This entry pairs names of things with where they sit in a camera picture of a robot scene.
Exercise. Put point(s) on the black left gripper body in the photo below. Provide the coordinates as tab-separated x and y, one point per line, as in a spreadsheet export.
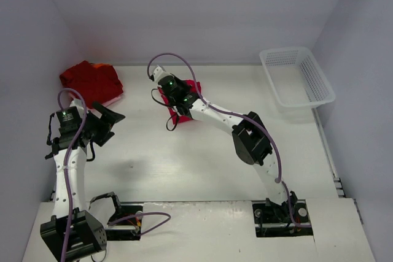
100	126

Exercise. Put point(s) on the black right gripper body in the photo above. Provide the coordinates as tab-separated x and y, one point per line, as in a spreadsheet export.
169	86

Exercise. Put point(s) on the magenta t shirt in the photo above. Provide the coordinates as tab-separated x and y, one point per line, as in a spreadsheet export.
176	118

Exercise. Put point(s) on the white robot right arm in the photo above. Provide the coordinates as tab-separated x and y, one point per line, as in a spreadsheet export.
251	144

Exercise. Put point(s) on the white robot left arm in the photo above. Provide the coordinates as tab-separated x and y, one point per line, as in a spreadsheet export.
76	228

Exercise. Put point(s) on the pink folded t shirt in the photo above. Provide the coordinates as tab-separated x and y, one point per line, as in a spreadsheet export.
111	101

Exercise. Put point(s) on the dark red folded t shirt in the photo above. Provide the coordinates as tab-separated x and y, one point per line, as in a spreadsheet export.
100	84

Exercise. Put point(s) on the white plastic basket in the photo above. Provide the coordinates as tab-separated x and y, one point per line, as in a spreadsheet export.
295	82

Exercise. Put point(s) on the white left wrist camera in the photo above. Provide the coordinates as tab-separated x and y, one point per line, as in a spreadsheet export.
78	104

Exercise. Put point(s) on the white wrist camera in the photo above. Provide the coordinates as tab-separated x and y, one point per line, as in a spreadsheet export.
157	74
78	104

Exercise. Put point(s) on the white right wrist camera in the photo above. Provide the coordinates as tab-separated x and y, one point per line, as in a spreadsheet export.
157	74

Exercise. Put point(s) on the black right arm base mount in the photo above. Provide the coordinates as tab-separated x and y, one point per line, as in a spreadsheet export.
272	220

